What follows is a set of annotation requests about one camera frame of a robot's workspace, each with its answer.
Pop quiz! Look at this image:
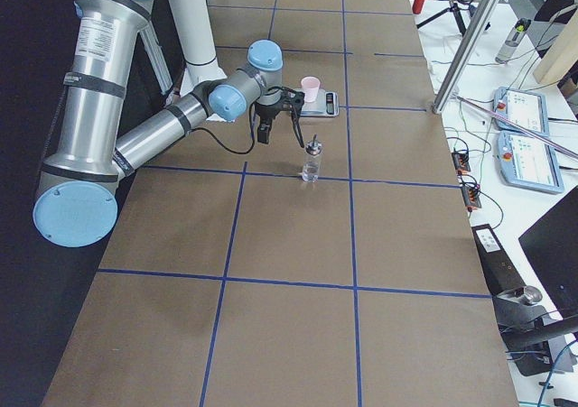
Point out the black camera tripod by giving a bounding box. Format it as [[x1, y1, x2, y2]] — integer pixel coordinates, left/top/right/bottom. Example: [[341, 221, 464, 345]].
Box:
[[416, 0, 478, 36]]

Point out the blue teach pendant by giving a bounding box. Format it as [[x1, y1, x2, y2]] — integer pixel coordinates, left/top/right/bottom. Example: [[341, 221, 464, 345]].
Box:
[[493, 87, 549, 136], [497, 131, 564, 194]]

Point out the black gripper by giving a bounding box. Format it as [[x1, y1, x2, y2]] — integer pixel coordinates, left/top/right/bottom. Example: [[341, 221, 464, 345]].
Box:
[[255, 88, 289, 144]]

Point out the lower orange black connector box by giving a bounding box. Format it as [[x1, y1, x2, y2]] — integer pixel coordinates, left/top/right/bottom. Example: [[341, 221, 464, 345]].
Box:
[[458, 175, 481, 213]]

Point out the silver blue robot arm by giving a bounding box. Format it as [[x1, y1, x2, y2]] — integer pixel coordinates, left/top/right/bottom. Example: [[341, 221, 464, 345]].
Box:
[[33, 0, 283, 247]]

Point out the glass sauce bottle steel spout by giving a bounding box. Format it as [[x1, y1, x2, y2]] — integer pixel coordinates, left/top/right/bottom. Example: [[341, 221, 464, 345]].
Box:
[[302, 134, 323, 182]]

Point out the lower blue teach pendant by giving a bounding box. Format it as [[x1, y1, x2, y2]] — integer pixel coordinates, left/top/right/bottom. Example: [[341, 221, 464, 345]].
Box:
[[497, 131, 564, 194]]

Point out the black box white label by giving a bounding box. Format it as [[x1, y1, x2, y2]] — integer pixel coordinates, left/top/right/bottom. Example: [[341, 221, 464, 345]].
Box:
[[471, 224, 526, 296]]

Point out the black clamp metal knob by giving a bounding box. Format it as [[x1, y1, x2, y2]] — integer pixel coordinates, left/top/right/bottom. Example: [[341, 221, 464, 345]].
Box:
[[492, 286, 577, 376]]

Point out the clear water bottle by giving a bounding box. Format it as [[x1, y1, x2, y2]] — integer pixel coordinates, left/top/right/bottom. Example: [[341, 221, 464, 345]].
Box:
[[495, 18, 531, 64]]

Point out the upper orange black connector box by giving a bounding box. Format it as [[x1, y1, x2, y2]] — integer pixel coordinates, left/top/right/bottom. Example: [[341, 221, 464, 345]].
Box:
[[452, 150, 471, 176]]

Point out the silver digital kitchen scale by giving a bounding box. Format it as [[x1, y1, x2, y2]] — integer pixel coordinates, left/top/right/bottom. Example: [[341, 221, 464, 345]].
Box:
[[301, 88, 340, 117]]

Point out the pink plastic cup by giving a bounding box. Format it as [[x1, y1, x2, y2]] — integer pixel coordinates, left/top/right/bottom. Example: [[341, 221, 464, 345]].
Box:
[[301, 76, 321, 103]]

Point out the aluminium frame post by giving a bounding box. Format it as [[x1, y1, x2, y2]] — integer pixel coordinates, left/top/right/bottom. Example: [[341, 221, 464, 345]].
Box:
[[432, 0, 499, 114]]

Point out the orange black connector box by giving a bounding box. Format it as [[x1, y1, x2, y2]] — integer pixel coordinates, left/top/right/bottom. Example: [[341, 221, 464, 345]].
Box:
[[458, 175, 481, 213], [452, 150, 471, 176]]

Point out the black monitor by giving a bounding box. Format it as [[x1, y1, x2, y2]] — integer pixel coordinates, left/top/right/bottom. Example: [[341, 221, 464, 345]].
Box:
[[518, 189, 577, 317]]

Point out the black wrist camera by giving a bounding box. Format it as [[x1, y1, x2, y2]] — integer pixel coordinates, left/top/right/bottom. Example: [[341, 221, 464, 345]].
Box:
[[275, 87, 304, 116]]

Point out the wooden board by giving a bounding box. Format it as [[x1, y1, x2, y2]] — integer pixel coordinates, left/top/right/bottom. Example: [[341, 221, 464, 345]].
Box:
[[534, 0, 577, 84]]

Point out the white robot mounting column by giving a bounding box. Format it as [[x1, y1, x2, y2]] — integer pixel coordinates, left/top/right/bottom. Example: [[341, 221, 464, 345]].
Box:
[[160, 0, 244, 123]]

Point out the upper blue teach pendant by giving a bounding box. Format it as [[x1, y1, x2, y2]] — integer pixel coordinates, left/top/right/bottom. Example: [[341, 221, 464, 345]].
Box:
[[493, 87, 549, 136]]

